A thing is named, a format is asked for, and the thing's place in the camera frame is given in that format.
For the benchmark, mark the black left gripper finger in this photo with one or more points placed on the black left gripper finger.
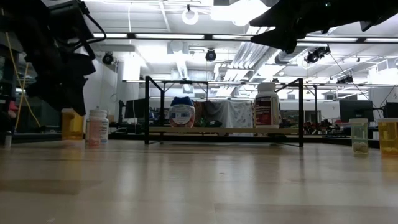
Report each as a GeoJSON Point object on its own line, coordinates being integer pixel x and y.
{"type": "Point", "coordinates": [59, 91]}

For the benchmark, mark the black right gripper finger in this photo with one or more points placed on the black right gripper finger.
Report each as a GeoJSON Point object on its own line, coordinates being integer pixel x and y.
{"type": "Point", "coordinates": [283, 39]}
{"type": "Point", "coordinates": [276, 18]}

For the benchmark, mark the orange translucent vial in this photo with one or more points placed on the orange translucent vial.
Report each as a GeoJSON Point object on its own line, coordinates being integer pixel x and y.
{"type": "Point", "coordinates": [72, 124]}
{"type": "Point", "coordinates": [388, 137]}

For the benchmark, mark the pink translucent vial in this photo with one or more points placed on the pink translucent vial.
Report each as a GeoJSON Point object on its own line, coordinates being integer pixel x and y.
{"type": "Point", "coordinates": [94, 133]}

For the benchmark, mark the white pink-label bottle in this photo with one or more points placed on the white pink-label bottle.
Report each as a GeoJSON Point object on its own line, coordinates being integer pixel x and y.
{"type": "Point", "coordinates": [105, 130]}

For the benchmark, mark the large white-capped red-label bottle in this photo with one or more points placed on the large white-capped red-label bottle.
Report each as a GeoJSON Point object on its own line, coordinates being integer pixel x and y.
{"type": "Point", "coordinates": [266, 105]}

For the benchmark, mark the blue-capped round medicine bottle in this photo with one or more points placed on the blue-capped round medicine bottle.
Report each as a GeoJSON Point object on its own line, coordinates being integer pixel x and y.
{"type": "Point", "coordinates": [182, 112]}

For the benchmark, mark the clear greenish vial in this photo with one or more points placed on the clear greenish vial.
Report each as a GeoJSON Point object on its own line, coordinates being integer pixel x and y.
{"type": "Point", "coordinates": [359, 137]}

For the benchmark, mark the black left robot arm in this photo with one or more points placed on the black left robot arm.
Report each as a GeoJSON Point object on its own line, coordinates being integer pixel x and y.
{"type": "Point", "coordinates": [21, 21]}

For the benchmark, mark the black track spotlight cluster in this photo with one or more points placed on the black track spotlight cluster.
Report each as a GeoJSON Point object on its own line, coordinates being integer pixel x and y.
{"type": "Point", "coordinates": [317, 54]}
{"type": "Point", "coordinates": [345, 80]}

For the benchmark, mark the black round ceiling lamp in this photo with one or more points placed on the black round ceiling lamp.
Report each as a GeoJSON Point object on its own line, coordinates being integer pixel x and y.
{"type": "Point", "coordinates": [108, 58]}
{"type": "Point", "coordinates": [211, 55]}

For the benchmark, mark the small cardboard box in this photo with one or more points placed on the small cardboard box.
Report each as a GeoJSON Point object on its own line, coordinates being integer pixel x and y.
{"type": "Point", "coordinates": [111, 119]}

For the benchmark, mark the small white cylinder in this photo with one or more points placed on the small white cylinder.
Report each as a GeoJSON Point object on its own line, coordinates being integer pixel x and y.
{"type": "Point", "coordinates": [7, 139]}

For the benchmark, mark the overhead light bar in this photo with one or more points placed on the overhead light bar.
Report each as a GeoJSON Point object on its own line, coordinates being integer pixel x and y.
{"type": "Point", "coordinates": [208, 36]}

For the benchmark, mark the large black monitor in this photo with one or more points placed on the large black monitor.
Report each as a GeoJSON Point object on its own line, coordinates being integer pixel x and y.
{"type": "Point", "coordinates": [356, 111]}

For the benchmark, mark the grey cloth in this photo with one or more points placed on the grey cloth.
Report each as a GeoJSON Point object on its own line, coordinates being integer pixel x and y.
{"type": "Point", "coordinates": [214, 112]}

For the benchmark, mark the silver ventilation duct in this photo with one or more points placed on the silver ventilation duct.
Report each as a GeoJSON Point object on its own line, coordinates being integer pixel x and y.
{"type": "Point", "coordinates": [289, 57]}

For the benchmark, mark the black aluminium rig frame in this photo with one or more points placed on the black aluminium rig frame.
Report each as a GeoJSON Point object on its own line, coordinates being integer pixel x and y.
{"type": "Point", "coordinates": [46, 137]}

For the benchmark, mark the wooden shelf with black frame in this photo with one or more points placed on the wooden shelf with black frame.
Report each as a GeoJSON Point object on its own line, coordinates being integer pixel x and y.
{"type": "Point", "coordinates": [217, 130]}

